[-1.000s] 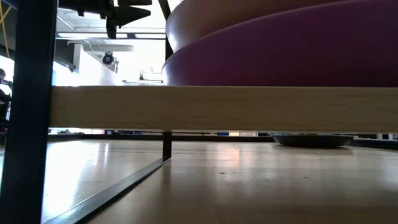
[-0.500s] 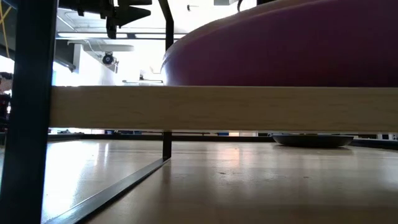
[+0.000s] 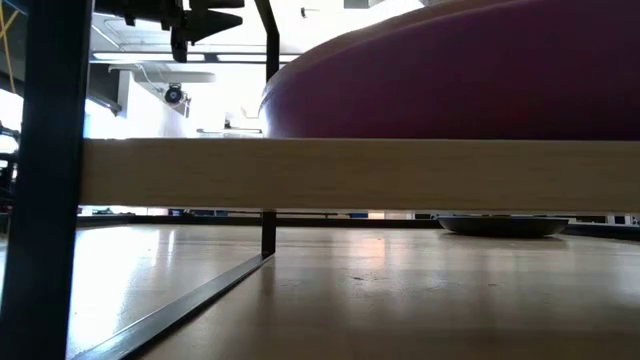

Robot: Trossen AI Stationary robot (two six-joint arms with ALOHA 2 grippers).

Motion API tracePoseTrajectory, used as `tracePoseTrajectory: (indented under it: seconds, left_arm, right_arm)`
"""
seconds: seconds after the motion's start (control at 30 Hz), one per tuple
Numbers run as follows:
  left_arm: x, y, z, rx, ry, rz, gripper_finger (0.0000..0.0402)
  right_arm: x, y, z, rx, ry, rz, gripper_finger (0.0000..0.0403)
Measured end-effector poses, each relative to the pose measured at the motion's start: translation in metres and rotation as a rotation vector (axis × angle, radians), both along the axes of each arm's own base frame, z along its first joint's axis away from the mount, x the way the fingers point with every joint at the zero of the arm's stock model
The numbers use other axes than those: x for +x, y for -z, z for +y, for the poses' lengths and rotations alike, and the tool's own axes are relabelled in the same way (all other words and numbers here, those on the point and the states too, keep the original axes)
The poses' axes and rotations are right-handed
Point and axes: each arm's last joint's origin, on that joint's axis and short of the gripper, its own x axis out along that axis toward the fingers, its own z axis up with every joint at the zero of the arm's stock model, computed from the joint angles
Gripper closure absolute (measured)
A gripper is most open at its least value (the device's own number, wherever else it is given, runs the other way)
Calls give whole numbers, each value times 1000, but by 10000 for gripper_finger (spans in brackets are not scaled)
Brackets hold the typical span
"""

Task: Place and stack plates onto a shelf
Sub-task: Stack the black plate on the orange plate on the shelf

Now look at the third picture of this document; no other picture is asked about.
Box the dark grey plate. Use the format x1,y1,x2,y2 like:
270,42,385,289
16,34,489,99
437,215,571,239

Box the yellow cable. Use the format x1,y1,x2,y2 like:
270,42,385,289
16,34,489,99
0,0,21,96

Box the black round fixture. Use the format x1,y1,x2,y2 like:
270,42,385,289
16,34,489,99
163,83,192,119

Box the black metal table frame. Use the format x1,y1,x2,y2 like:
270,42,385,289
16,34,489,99
74,213,640,242

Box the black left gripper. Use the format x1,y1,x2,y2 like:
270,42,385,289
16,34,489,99
160,0,247,64

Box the purple plate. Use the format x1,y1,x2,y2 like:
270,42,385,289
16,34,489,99
258,0,640,141

